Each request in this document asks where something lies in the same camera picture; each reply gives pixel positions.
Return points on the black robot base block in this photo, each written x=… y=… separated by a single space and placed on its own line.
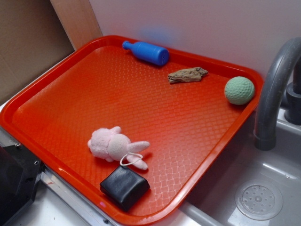
x=20 y=172

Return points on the green dimpled ball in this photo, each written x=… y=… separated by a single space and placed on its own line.
x=239 y=90

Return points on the pink plush bunny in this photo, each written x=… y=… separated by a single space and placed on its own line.
x=111 y=145

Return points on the blue plastic bottle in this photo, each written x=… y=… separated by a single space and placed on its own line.
x=148 y=52

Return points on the brown driftwood piece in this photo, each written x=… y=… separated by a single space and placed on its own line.
x=194 y=74

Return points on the orange plastic tray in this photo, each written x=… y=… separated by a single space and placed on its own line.
x=188 y=124

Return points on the black wedge block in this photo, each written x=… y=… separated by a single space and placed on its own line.
x=124 y=187

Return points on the wooden board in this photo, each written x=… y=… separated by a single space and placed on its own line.
x=78 y=20

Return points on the grey plastic sink basin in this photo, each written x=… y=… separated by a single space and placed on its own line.
x=249 y=187

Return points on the brown cardboard panel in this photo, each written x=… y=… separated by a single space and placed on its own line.
x=32 y=40

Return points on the grey sink faucet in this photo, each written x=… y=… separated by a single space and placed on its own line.
x=283 y=82

